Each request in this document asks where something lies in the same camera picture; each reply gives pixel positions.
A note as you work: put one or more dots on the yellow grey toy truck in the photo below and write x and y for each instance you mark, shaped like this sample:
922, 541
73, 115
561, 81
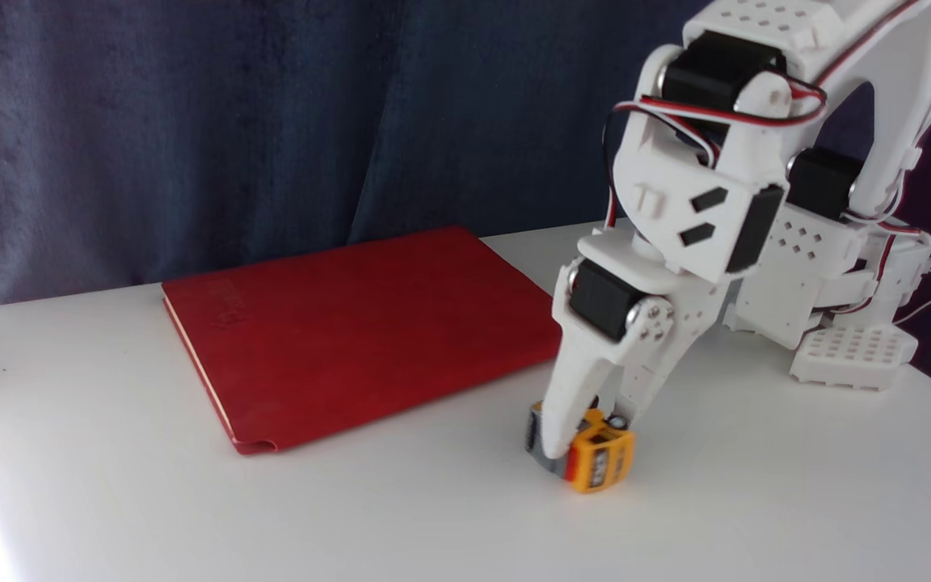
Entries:
599, 462

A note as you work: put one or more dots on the red notebook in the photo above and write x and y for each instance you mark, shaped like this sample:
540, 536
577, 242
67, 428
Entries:
352, 339

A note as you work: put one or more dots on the dark blue curtain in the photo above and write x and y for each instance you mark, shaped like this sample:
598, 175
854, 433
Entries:
191, 121

